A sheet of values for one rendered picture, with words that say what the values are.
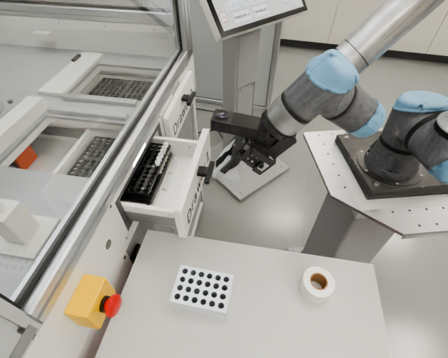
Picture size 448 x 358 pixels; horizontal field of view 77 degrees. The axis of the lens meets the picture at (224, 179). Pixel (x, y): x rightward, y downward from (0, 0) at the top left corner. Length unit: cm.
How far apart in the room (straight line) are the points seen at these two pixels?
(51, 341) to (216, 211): 129
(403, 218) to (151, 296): 69
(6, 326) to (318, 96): 56
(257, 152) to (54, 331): 47
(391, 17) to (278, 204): 132
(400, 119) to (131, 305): 79
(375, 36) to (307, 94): 21
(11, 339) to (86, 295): 13
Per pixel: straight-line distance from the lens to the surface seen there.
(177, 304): 66
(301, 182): 195
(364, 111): 57
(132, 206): 68
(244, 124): 56
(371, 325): 74
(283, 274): 72
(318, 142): 106
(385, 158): 93
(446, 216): 100
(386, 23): 67
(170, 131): 88
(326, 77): 49
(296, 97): 51
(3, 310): 48
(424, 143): 81
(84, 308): 57
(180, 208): 60
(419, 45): 381
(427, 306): 177
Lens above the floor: 141
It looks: 48 degrees down
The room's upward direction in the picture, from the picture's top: straight up
